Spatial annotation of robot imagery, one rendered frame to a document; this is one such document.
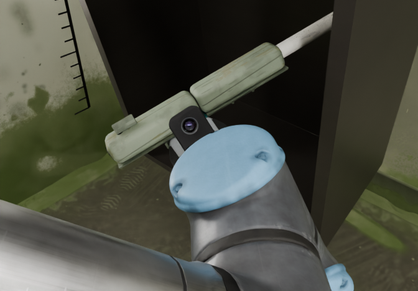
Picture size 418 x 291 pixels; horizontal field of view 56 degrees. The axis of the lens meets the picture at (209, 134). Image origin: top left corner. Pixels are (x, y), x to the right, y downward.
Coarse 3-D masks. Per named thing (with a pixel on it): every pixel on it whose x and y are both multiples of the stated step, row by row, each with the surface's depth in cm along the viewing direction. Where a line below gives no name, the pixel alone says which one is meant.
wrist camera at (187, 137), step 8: (184, 112) 49; (192, 112) 49; (200, 112) 49; (176, 120) 49; (184, 120) 49; (192, 120) 49; (200, 120) 49; (176, 128) 49; (184, 128) 49; (192, 128) 48; (200, 128) 49; (208, 128) 49; (176, 136) 49; (184, 136) 49; (192, 136) 49; (200, 136) 49; (184, 144) 49
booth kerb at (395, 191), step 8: (376, 176) 157; (384, 176) 154; (368, 184) 161; (376, 184) 158; (384, 184) 156; (392, 184) 153; (400, 184) 151; (408, 184) 149; (376, 192) 160; (384, 192) 157; (392, 192) 155; (400, 192) 153; (408, 192) 150; (416, 192) 148; (392, 200) 156; (400, 200) 154; (408, 200) 152; (416, 200) 150; (400, 208) 156; (408, 208) 153; (416, 208) 151
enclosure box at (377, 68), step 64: (128, 0) 93; (192, 0) 110; (256, 0) 98; (320, 0) 86; (384, 0) 50; (128, 64) 101; (192, 64) 122; (320, 64) 97; (384, 64) 63; (320, 128) 59; (384, 128) 86; (320, 192) 69
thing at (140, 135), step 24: (312, 24) 63; (264, 48) 61; (288, 48) 62; (216, 72) 62; (240, 72) 60; (264, 72) 61; (192, 96) 61; (216, 96) 60; (240, 96) 62; (120, 120) 59; (144, 120) 60; (168, 120) 59; (120, 144) 58; (144, 144) 60; (168, 144) 61; (120, 168) 60
